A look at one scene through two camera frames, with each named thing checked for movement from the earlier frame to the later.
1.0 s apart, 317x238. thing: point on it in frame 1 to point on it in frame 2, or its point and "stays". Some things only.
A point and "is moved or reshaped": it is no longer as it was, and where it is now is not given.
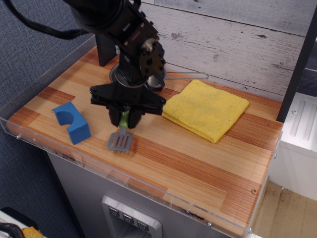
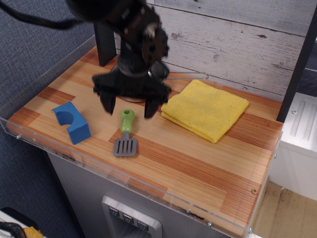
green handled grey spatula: [122, 141] is moved or reshaped
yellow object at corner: [30, 232] stays
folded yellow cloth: [207, 110] stays
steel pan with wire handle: [158, 79] stays
